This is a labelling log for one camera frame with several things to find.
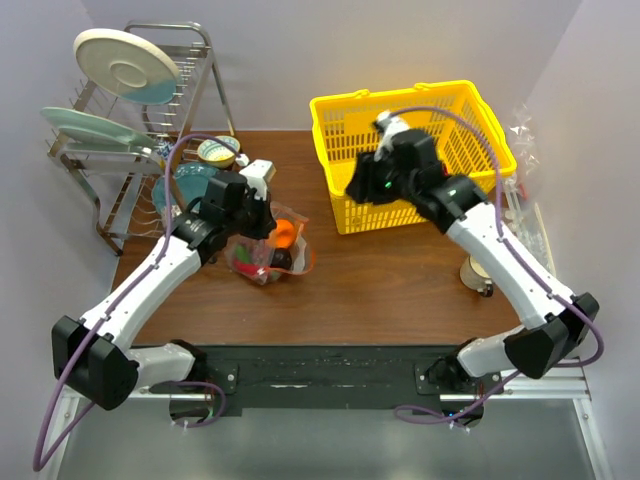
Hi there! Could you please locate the teal patterned bowl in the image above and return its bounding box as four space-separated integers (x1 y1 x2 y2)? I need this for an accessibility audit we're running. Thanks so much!
197 135 241 169

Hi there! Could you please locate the teal scalloped plate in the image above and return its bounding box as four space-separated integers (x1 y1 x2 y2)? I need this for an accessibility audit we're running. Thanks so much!
151 162 218 215

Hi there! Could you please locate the pale green plate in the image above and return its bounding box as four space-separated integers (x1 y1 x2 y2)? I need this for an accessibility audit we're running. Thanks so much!
40 107 155 148

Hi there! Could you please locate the green chili pepper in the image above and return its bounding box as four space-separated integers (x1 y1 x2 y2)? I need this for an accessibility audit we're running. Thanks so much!
234 244 254 264

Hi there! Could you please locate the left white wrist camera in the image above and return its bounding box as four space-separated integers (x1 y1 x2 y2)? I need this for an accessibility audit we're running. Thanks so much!
239 159 276 200

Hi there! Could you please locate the cream ceramic mug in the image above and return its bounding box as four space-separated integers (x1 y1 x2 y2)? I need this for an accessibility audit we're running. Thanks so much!
459 256 494 298

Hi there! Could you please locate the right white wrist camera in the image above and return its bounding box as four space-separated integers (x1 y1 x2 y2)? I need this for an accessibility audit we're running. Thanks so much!
373 110 410 162

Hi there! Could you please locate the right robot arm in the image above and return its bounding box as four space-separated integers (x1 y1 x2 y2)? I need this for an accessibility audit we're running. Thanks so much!
346 123 599 393

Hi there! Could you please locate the clear plastic bag pile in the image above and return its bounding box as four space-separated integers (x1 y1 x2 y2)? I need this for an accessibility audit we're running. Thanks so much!
502 103 556 275

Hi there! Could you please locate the blue patterned small dish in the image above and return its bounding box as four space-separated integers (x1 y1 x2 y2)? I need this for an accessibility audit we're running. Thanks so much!
154 139 175 162

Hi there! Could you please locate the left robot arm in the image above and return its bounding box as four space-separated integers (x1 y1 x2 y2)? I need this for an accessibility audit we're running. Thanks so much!
52 160 276 410

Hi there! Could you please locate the clear zip top bag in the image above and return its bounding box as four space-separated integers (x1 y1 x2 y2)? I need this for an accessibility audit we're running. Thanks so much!
225 202 315 285

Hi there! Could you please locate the white and blue plate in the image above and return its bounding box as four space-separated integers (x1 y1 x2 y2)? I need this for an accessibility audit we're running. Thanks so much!
73 28 181 105

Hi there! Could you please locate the yellow plastic basket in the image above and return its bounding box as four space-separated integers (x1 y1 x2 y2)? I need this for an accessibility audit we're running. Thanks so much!
310 80 517 235

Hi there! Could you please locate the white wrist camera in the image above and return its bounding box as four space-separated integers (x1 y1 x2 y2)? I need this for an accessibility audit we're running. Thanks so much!
239 159 276 200
373 110 410 162

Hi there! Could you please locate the metal dish rack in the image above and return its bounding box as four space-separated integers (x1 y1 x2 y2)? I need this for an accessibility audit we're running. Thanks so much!
41 21 231 255

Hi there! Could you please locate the orange fruit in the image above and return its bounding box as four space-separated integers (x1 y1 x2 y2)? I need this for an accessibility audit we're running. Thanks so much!
269 218 297 249

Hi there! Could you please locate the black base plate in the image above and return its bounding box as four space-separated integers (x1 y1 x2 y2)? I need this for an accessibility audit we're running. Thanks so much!
149 342 506 419

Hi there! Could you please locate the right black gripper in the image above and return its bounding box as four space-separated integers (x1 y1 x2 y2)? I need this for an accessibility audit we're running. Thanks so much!
346 148 419 205

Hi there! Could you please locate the aluminium rail frame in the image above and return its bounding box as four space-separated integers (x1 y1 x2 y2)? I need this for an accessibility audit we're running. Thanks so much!
42 369 612 479

